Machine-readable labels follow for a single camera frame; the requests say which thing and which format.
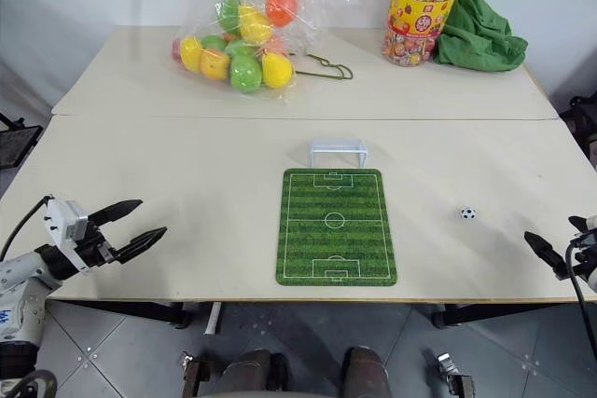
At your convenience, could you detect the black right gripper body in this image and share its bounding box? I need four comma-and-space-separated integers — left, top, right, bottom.
566, 229, 597, 279

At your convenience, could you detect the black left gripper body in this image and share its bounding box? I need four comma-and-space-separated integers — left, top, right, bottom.
74, 224, 118, 271

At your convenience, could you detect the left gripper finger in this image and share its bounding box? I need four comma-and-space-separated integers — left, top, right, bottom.
87, 199, 145, 228
114, 226, 169, 264

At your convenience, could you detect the green soccer field mat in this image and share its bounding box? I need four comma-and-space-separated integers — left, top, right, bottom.
274, 167, 400, 287

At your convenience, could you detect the black metal stand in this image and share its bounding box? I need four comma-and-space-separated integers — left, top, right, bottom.
558, 94, 597, 172

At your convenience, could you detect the white table leg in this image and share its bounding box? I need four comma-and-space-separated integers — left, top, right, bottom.
201, 302, 223, 338

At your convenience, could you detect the black mesh chair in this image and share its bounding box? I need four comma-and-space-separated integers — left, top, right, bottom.
0, 111, 45, 172

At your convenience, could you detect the dark rounded shape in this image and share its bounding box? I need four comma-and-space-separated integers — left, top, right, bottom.
341, 345, 391, 398
217, 348, 291, 398

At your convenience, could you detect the orange yellow toy fruit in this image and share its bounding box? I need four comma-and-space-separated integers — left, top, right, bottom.
200, 48, 231, 82

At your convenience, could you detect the crumpled green cloth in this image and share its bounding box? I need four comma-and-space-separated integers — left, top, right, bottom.
433, 0, 530, 74

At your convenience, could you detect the small white goal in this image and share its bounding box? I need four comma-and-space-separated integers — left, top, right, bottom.
308, 137, 370, 169

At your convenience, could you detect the orange red toy fruit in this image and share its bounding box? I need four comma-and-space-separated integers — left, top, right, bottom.
264, 0, 300, 28

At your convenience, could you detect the candy jar with orange lid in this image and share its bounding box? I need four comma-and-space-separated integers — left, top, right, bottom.
381, 0, 465, 66

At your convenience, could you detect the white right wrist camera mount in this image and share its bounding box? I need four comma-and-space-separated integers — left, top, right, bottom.
583, 214, 597, 295

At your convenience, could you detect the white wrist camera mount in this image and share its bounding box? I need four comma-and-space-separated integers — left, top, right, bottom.
43, 197, 92, 275
583, 214, 597, 295

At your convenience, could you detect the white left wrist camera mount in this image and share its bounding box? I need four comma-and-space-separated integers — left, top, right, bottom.
43, 197, 92, 275

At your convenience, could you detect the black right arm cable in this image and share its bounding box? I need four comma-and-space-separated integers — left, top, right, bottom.
564, 235, 597, 323

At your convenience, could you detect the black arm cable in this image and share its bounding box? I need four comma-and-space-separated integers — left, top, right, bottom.
0, 195, 52, 260
564, 235, 597, 323

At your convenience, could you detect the black table frame beam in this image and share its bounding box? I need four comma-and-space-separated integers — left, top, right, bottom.
48, 299, 193, 330
430, 302, 597, 330

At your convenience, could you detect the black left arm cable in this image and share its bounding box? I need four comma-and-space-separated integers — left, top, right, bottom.
0, 195, 52, 260

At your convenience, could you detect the olive green wire hanger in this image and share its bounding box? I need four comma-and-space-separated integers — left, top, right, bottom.
285, 51, 354, 83

